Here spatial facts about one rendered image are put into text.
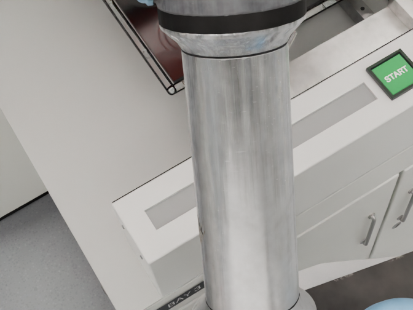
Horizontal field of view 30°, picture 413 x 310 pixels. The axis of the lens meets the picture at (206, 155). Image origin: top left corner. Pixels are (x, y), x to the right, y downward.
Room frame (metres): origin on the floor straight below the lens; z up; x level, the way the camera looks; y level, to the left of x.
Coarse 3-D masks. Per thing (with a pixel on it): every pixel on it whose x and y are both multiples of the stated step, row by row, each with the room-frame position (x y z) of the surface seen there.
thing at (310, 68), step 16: (384, 16) 0.67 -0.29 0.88; (352, 32) 0.65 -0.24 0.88; (368, 32) 0.64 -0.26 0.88; (384, 32) 0.64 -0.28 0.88; (400, 32) 0.63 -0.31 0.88; (320, 48) 0.63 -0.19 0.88; (336, 48) 0.62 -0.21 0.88; (352, 48) 0.62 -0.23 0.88; (368, 48) 0.61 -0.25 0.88; (304, 64) 0.60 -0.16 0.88; (320, 64) 0.60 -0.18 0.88; (336, 64) 0.59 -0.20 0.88; (304, 80) 0.58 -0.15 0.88; (320, 80) 0.57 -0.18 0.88
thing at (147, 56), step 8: (104, 0) 0.75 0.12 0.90; (112, 0) 0.75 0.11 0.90; (112, 8) 0.73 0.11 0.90; (120, 16) 0.72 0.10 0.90; (120, 24) 0.70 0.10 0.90; (128, 24) 0.70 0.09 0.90; (128, 32) 0.69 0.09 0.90; (136, 40) 0.67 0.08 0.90; (136, 48) 0.66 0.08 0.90; (144, 48) 0.65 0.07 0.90; (144, 56) 0.64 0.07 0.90; (152, 56) 0.64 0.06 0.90; (152, 64) 0.62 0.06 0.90; (160, 72) 0.61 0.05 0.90; (160, 80) 0.60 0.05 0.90; (168, 80) 0.59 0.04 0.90; (168, 88) 0.58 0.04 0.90
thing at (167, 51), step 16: (128, 0) 0.75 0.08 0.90; (320, 0) 0.70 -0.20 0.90; (128, 16) 0.72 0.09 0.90; (144, 16) 0.71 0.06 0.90; (144, 32) 0.68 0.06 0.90; (160, 32) 0.68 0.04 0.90; (160, 48) 0.65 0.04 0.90; (176, 48) 0.65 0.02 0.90; (160, 64) 0.63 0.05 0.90; (176, 64) 0.62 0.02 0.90; (176, 80) 0.59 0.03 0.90
